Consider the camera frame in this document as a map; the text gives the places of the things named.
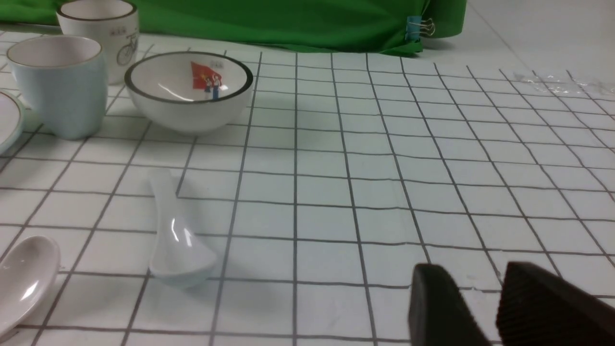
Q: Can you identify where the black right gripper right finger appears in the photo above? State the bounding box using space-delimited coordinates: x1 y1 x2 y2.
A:
496 261 615 346

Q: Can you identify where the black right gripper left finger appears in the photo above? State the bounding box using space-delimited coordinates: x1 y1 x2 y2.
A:
408 263 491 346

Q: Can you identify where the white ceramic spoon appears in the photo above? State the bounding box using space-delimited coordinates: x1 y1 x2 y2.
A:
0 235 61 342
148 168 217 288

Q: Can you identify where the pale blue ceramic cup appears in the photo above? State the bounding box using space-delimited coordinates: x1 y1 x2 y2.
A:
6 35 108 140

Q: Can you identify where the clear plastic wrapper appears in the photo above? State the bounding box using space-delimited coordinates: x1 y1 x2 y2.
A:
512 71 615 98

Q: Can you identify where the blue binder clip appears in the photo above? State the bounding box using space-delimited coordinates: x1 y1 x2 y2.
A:
405 16 435 42

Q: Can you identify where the green backdrop cloth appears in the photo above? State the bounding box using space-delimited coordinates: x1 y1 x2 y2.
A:
0 0 467 57

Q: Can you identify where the white bowl with flag print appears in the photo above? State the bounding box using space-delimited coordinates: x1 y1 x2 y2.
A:
124 52 255 134

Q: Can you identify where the white cup with bicycle print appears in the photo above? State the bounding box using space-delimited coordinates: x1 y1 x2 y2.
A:
56 0 140 85

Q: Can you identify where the pale blue saucer plate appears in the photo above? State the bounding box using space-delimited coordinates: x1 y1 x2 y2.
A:
0 90 25 155

